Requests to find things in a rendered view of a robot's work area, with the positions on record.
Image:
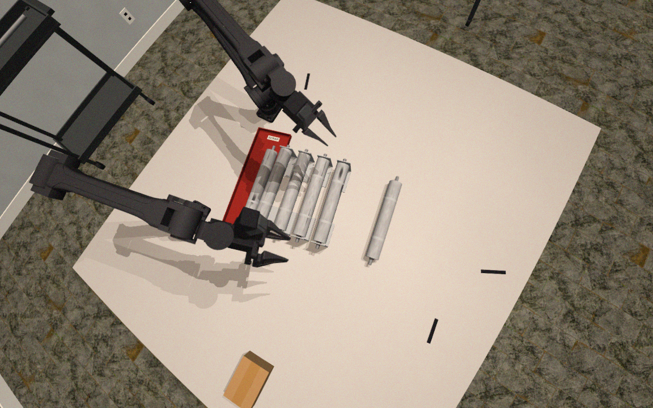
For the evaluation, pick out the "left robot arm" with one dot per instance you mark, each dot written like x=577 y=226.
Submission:
x=275 y=86

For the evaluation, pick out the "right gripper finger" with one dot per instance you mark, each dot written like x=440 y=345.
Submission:
x=272 y=227
x=270 y=258

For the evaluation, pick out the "brown cardboard box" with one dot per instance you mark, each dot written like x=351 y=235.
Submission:
x=248 y=380

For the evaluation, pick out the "red scrap tray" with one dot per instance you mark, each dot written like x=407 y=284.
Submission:
x=264 y=139

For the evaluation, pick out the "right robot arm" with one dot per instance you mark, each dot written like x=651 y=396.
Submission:
x=58 y=173

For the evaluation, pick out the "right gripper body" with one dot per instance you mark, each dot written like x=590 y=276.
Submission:
x=253 y=254

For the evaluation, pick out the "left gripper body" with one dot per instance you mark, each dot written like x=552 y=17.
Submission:
x=306 y=123

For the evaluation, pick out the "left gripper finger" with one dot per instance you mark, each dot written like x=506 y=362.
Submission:
x=322 y=117
x=311 y=134

